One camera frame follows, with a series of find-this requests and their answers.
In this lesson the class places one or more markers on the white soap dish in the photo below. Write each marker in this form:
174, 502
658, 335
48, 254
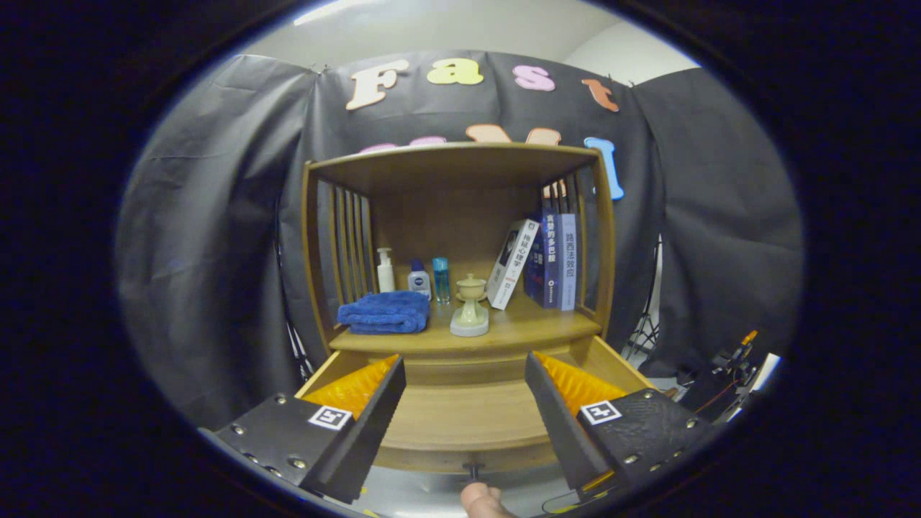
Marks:
469, 330

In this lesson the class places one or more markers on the black backdrop cloth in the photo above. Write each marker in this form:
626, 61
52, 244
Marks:
209, 216

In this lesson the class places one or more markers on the green soap bar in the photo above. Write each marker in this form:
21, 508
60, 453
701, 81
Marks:
470, 313

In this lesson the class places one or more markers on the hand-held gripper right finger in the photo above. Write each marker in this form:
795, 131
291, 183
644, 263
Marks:
557, 424

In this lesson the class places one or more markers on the clear blue bottle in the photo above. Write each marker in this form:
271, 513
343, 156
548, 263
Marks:
441, 280

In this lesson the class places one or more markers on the black drawer knob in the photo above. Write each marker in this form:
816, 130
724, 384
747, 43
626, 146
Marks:
473, 471

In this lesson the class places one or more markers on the wooden cabinet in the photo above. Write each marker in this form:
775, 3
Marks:
446, 169

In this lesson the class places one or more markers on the blue folded towel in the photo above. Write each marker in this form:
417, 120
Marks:
381, 313

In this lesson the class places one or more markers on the white pump bottle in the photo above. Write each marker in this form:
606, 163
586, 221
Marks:
386, 277

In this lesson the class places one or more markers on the cream lidded teacup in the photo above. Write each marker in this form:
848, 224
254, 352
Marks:
471, 288

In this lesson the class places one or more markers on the white box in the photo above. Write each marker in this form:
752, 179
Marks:
766, 370

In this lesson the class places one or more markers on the black device orange tip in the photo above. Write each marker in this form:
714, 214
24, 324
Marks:
730, 360

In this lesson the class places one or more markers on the wooden countertop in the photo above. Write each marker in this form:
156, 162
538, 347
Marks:
525, 324

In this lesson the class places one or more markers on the wooden drawer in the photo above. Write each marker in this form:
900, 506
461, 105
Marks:
460, 417

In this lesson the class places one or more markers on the white book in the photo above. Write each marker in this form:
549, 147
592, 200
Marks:
511, 266

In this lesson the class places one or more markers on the white bottle blue cap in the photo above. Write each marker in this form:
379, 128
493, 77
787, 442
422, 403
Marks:
419, 280

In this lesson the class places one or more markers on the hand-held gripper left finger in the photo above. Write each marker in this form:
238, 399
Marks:
367, 424

